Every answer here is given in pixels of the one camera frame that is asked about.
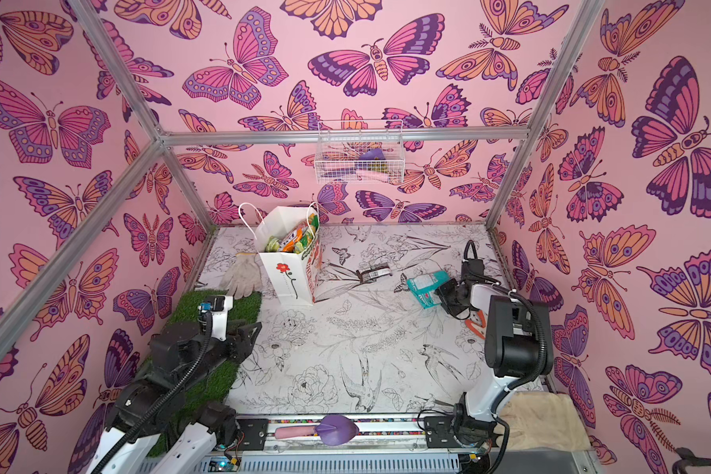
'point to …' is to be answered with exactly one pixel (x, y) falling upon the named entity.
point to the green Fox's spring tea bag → (273, 245)
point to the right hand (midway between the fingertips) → (438, 291)
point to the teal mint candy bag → (425, 285)
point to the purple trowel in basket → (372, 164)
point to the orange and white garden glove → (478, 322)
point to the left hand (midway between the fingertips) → (253, 320)
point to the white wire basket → (355, 152)
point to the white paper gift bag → (295, 276)
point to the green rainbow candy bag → (313, 222)
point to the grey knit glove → (244, 278)
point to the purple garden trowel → (334, 430)
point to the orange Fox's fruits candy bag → (288, 243)
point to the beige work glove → (540, 421)
